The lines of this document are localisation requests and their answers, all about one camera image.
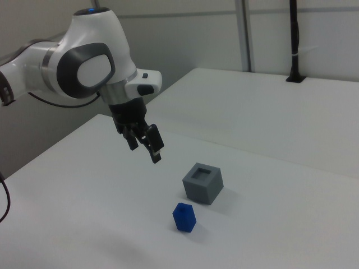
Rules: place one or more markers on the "blue hexagonal block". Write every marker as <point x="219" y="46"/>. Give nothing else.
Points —
<point x="184" y="218"/>

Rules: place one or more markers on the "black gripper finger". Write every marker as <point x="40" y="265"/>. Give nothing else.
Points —
<point x="154" y="140"/>
<point x="131" y="140"/>

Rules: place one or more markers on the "grey partition post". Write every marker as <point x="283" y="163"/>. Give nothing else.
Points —
<point x="246" y="36"/>

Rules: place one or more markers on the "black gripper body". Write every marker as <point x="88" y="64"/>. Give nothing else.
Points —
<point x="129" y="113"/>

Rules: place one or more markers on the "black pole with base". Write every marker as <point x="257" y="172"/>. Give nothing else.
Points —
<point x="294" y="42"/>

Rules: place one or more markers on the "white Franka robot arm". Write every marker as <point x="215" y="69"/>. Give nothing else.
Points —
<point x="92" y="36"/>

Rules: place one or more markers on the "grey hollow cuboid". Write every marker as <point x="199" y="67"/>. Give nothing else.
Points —
<point x="206" y="189"/>

